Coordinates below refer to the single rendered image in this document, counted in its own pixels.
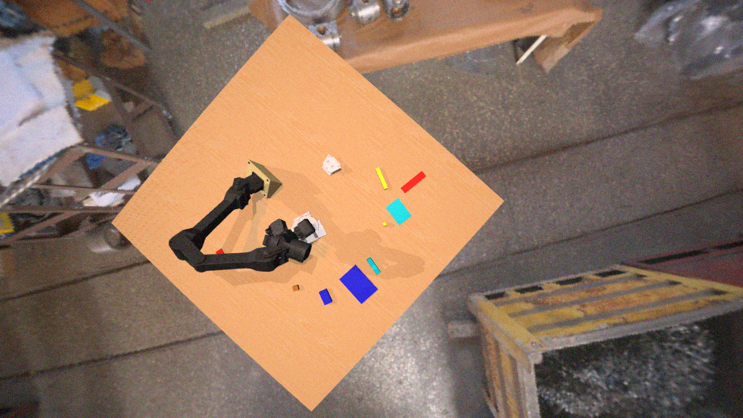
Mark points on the cyan rectangular plate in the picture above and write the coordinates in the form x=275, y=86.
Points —
x=398, y=211

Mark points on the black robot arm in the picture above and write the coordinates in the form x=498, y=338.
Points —
x=186, y=244

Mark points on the cyan flat bar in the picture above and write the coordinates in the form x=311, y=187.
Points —
x=373, y=265

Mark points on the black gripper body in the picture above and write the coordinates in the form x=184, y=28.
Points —
x=303, y=228

